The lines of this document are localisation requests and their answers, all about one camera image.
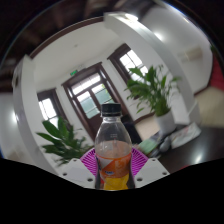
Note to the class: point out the brown framed window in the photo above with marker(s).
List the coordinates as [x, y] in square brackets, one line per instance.
[131, 60]
[48, 108]

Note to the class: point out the green exit sign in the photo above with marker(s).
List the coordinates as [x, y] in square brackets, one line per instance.
[73, 72]

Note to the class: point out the printed paper magazine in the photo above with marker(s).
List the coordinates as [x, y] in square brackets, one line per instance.
[186, 135]

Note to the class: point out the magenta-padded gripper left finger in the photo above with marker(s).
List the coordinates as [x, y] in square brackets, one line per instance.
[76, 171]

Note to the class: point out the green book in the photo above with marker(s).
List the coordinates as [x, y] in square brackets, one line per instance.
[147, 146]

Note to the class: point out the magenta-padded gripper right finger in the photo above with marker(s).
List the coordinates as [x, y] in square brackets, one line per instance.
[151, 170]

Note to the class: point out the white wall heater unit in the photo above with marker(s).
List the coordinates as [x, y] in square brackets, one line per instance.
[190, 54]

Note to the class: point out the brown wooden double door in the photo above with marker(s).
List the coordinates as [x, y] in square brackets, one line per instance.
[90, 96]

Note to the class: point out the orange soda plastic bottle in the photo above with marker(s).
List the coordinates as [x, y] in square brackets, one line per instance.
[114, 150]

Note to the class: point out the black chair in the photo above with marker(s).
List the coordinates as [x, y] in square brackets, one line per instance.
[135, 133]

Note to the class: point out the red carpeted staircase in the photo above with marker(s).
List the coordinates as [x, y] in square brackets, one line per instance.
[218, 75]

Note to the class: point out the potted green plant white pot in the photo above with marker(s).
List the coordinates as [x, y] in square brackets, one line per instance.
[65, 143]
[156, 93]

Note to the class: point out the small grey round object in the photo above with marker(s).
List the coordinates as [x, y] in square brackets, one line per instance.
[165, 144]

